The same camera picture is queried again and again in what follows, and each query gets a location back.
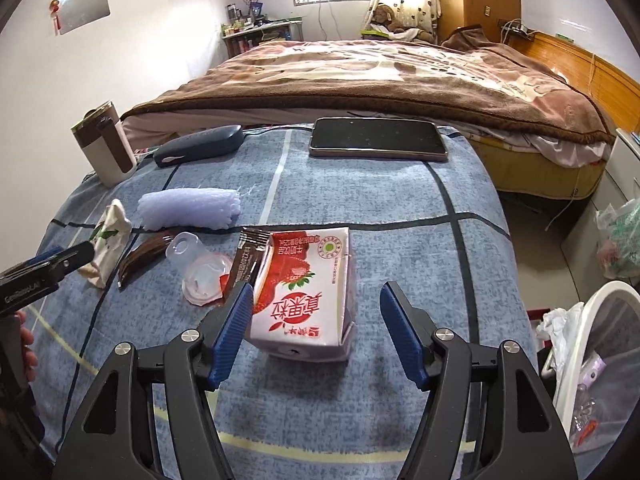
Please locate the wooden bed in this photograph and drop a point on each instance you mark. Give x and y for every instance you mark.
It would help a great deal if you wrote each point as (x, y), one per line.
(600, 55)

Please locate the power strip with chargers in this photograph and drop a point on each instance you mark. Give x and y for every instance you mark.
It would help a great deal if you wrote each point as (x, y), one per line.
(520, 27)

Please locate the green printed plastic bag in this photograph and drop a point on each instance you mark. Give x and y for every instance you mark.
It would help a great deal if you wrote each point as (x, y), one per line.
(620, 230)

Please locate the brown sachet wrapper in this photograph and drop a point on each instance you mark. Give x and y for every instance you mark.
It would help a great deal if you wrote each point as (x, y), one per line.
(247, 255)

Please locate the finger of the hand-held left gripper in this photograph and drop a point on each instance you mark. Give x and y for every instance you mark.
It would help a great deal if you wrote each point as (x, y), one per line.
(75, 260)
(35, 261)

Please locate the brown teddy bear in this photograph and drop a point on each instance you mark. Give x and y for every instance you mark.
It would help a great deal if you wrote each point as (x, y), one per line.
(382, 15)

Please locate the red knot ornament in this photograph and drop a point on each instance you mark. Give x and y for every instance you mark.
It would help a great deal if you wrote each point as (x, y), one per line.
(54, 7)

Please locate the white bed sheet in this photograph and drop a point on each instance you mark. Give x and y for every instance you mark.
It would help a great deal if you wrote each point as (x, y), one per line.
(565, 150)

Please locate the small clear plastic cup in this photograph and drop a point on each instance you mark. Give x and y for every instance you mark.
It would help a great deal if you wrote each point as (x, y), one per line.
(182, 252)

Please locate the purple foam fruit net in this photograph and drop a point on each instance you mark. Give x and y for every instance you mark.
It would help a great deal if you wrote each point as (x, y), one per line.
(190, 208)

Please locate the white round waste bin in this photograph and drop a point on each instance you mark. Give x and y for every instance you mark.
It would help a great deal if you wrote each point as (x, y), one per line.
(600, 300)

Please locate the white nightstand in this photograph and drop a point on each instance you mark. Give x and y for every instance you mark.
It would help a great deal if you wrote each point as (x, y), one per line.
(595, 195)

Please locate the small photo frame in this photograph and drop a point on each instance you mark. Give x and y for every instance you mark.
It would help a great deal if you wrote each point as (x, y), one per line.
(256, 10)

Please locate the shiny wall sheet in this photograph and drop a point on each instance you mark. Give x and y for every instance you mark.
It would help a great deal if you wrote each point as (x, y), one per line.
(80, 5)

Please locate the pink white milk carton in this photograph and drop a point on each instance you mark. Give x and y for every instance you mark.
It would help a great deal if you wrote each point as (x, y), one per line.
(300, 300)

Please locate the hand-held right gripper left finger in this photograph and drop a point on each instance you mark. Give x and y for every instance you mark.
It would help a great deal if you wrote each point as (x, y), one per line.
(230, 330)

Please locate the dark blue glasses case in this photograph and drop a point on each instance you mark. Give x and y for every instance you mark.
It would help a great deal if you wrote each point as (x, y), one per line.
(200, 145)

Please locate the cluttered small desk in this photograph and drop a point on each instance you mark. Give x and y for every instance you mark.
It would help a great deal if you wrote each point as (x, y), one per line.
(260, 27)

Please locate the brown printed blanket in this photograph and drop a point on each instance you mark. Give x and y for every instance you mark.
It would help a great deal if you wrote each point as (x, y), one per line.
(375, 75)

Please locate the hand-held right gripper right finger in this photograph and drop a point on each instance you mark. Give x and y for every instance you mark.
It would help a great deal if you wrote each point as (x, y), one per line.
(400, 330)

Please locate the brown snack wrapper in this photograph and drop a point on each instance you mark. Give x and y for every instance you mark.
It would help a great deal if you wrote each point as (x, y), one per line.
(142, 257)

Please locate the white brown thermos cup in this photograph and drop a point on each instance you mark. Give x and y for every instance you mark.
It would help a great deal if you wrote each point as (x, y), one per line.
(107, 160)

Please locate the clear plastic jelly cup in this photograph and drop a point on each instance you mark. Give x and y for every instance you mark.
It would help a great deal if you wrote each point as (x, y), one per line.
(202, 280)

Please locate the black tablet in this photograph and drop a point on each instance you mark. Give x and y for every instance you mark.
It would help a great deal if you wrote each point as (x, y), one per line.
(375, 137)

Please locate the floral paper cup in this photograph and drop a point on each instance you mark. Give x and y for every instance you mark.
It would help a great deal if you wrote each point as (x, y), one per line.
(110, 235)

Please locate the person's left hand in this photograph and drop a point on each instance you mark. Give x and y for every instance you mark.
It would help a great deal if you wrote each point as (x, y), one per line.
(27, 360)

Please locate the blue checked table cloth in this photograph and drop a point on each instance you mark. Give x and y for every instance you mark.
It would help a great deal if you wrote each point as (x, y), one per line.
(400, 240)

